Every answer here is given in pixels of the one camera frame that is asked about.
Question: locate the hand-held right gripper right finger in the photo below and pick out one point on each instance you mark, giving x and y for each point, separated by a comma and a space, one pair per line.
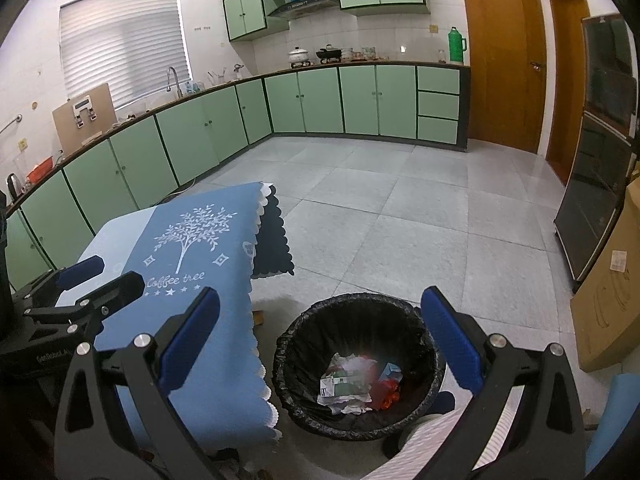
450, 342

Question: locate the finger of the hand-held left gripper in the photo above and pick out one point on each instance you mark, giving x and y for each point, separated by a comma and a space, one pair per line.
122, 287
82, 269

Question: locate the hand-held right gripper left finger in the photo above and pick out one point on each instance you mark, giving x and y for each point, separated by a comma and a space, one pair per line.
192, 340

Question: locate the light blue milk carton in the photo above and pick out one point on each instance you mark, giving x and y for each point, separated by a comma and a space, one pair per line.
390, 372

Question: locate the red plastic wrapper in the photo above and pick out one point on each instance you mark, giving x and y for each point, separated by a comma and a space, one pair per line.
385, 395

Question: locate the white tissue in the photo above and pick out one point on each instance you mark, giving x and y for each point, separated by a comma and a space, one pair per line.
350, 360

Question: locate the green white packet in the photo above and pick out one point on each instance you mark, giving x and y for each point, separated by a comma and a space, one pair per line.
347, 385

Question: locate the black trash bin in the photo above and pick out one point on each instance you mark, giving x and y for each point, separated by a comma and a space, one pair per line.
310, 330

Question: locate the small white wrapper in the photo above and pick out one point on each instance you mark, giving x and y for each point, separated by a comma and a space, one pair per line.
326, 388

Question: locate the light blue tablecloth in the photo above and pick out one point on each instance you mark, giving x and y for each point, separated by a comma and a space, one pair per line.
120, 240

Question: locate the wooden table leg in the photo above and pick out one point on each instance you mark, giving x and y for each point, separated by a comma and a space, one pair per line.
258, 317

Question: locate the blue tree print table mat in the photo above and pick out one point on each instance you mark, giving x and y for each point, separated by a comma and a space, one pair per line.
200, 240

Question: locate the white striped cloth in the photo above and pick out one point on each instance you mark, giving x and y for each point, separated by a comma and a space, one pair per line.
440, 445

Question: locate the metal kettle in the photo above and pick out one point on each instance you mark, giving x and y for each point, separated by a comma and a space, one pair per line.
14, 187

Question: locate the orange basin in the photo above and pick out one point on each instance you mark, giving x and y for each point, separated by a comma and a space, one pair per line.
40, 169

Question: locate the cardboard box with white device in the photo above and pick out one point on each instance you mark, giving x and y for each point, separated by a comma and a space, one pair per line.
67, 132

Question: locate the large cardboard box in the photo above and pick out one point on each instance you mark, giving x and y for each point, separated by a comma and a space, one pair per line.
605, 310

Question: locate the metal towel bar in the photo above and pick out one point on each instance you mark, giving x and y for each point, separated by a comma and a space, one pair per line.
14, 121

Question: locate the light blue plastic chair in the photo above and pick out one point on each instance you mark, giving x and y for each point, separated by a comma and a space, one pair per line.
615, 420

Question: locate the black glass cabinet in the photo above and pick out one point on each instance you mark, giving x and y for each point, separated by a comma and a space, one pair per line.
590, 210

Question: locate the metal faucet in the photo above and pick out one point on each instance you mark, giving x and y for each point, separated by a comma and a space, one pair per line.
172, 77

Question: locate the white window blinds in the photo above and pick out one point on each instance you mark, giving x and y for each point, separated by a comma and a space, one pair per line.
125, 45

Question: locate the green lower cabinets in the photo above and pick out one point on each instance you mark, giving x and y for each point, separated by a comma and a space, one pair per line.
320, 100

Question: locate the narrow wooden door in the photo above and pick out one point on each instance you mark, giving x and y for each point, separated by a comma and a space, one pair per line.
570, 85

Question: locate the wide wooden door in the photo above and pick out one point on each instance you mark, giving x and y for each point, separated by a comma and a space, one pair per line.
500, 60

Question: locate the white cooking pot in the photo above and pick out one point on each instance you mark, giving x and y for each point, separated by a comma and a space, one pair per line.
299, 56

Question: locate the green thermos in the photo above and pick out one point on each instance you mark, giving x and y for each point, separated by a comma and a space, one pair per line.
455, 46

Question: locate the black wok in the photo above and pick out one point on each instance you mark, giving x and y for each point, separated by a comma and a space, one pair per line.
328, 53

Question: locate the black range hood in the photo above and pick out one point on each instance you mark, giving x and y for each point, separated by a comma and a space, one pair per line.
300, 6

